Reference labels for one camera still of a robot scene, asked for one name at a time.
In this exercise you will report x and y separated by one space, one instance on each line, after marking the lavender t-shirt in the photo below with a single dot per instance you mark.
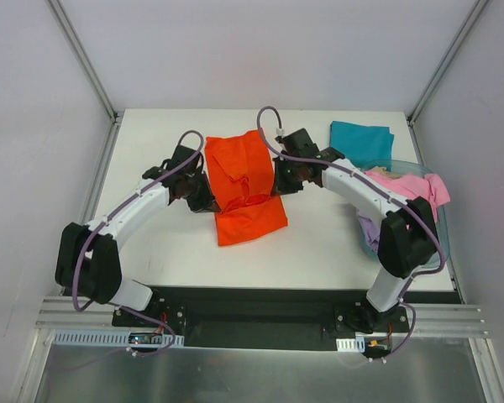
370 233

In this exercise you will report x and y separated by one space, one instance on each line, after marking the frame post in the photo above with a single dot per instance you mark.
462 34
67 28

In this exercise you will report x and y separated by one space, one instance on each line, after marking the left white cable duct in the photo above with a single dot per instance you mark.
116 339

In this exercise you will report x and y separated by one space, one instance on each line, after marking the right white cable duct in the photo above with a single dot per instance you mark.
350 345

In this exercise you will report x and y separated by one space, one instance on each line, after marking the white cable duct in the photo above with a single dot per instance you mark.
350 345
116 339

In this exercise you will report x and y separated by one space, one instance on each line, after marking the pink t-shirt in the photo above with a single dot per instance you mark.
430 187

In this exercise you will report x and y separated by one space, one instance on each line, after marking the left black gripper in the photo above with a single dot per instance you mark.
202 197

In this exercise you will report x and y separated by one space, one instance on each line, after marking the right frame post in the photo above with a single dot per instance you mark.
462 34

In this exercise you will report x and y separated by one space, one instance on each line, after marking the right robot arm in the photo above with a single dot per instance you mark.
408 236

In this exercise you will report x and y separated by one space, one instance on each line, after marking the orange t-shirt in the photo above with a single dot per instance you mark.
241 177

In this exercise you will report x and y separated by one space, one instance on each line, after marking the clear blue plastic basket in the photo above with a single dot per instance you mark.
395 168

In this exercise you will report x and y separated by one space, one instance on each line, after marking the aluminium frame rail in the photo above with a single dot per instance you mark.
430 315

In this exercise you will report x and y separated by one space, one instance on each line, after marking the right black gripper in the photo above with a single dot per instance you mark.
282 178

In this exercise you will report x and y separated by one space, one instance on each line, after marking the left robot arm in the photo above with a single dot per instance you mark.
88 262

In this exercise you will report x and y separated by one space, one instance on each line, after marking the folded teal t-shirt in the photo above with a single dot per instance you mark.
361 144

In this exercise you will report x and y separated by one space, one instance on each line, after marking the left frame post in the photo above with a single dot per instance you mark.
67 28

